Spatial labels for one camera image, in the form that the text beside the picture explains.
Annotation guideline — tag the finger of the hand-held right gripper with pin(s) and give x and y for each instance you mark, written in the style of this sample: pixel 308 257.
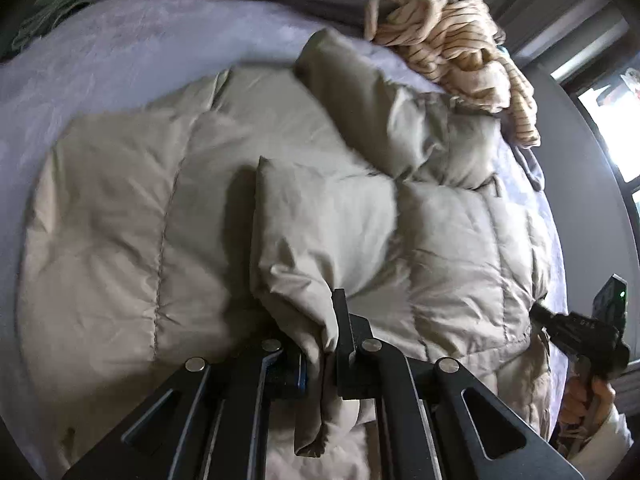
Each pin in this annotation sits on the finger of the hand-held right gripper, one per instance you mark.
pixel 541 316

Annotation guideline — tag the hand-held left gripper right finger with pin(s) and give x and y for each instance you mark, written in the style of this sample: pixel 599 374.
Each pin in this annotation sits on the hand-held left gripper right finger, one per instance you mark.
pixel 345 325

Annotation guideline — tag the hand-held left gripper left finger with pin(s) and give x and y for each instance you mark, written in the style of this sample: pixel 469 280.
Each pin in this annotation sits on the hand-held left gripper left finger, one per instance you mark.
pixel 299 377

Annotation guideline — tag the beige puffer jacket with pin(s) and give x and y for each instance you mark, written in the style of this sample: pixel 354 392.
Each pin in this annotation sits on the beige puffer jacket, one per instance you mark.
pixel 320 210

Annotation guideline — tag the person's right hand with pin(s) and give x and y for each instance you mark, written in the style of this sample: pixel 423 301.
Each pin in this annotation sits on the person's right hand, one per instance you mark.
pixel 575 402

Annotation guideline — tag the bright window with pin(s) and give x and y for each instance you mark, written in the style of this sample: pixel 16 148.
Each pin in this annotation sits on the bright window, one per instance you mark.
pixel 612 125

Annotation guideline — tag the cream striped cloth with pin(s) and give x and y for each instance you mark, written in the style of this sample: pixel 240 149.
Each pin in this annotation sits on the cream striped cloth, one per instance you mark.
pixel 450 45

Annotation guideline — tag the lavender fleece blanket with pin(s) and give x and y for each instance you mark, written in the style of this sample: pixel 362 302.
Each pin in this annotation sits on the lavender fleece blanket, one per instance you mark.
pixel 115 55

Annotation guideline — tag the green cloth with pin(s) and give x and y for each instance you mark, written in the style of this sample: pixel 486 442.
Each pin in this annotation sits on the green cloth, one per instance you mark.
pixel 55 5

